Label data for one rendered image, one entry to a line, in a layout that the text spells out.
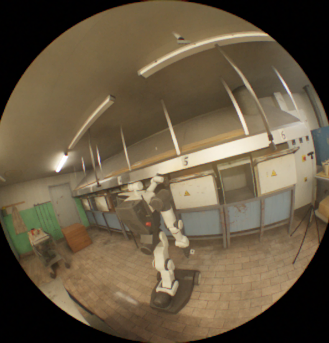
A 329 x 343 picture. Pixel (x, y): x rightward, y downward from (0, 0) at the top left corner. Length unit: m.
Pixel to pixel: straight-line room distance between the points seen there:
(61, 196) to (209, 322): 5.37
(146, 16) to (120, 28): 0.19
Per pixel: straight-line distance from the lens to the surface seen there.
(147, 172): 1.63
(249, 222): 2.02
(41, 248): 4.77
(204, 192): 1.57
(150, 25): 1.01
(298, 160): 2.69
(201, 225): 2.02
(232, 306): 1.63
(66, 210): 5.31
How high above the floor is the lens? 1.55
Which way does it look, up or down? 1 degrees down
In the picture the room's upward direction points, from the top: 15 degrees counter-clockwise
